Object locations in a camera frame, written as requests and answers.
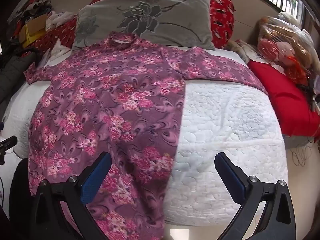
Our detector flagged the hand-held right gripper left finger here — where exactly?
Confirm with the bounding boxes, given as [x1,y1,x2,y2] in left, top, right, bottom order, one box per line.
[34,152,112,240]

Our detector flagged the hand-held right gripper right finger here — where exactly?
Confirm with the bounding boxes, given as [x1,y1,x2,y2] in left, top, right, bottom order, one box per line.
[214,152,297,240]

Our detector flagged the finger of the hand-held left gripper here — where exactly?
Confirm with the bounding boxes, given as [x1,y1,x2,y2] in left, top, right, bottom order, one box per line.
[0,135,18,153]

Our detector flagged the purple floral shirt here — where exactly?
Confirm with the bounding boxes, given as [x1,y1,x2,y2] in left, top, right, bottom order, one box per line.
[24,32,268,240]

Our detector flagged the pile of mixed clothes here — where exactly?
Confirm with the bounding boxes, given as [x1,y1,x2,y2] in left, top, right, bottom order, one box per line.
[10,0,52,40]

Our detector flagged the white quilted bed cover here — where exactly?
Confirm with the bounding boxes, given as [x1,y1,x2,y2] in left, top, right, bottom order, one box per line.
[1,46,289,227]

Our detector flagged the dark jacket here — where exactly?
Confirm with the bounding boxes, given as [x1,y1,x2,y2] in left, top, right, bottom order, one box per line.
[0,49,38,110]

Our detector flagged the red cushion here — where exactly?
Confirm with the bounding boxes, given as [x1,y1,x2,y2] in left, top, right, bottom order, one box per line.
[247,60,320,138]

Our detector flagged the yellow cardboard box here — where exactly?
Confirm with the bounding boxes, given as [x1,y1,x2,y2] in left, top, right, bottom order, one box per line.
[19,14,48,48]

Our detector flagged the beige patterned blanket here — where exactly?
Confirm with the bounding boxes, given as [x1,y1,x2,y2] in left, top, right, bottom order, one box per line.
[225,39,259,64]

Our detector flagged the white cloth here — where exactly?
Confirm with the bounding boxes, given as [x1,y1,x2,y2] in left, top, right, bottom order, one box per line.
[45,11,75,32]

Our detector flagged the plastic bag of stuffed toys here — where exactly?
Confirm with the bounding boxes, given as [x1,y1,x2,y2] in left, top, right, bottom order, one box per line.
[257,16,314,85]

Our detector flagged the red patterned pillow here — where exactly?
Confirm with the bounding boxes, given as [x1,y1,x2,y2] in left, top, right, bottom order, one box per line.
[32,0,236,54]

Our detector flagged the grey floral pillow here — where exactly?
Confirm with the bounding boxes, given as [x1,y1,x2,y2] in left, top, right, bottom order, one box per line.
[72,0,216,52]

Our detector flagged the thin black cables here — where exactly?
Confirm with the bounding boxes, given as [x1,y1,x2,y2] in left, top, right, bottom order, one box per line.
[292,144,313,167]

